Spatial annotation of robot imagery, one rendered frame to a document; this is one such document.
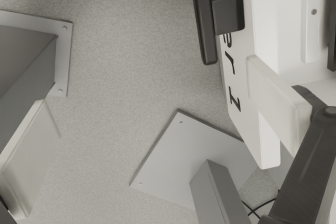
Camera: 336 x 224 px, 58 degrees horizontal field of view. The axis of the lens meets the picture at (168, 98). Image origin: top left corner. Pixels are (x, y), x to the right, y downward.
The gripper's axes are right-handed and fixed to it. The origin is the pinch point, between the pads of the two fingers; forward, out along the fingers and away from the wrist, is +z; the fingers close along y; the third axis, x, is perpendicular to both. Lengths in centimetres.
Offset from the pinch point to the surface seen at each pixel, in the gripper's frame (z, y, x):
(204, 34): 5.9, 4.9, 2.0
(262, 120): 4.3, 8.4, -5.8
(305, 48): 12.6, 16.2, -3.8
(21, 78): 55, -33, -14
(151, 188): 93, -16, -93
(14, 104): 50, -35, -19
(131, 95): 97, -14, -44
